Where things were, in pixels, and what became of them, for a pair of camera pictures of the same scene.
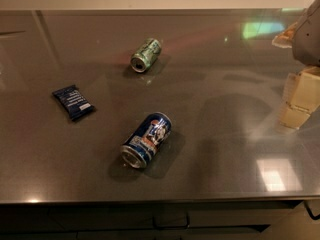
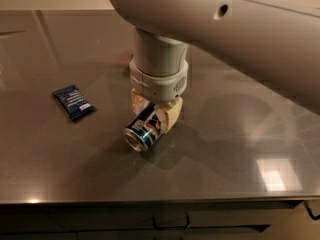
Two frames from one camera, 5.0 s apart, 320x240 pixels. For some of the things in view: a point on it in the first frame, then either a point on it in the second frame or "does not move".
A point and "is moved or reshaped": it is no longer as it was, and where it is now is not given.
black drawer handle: [186, 226] does not move
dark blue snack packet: [73, 102] does not move
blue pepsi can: [145, 139] is moved or reshaped
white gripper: [308, 39] -> [159, 85]
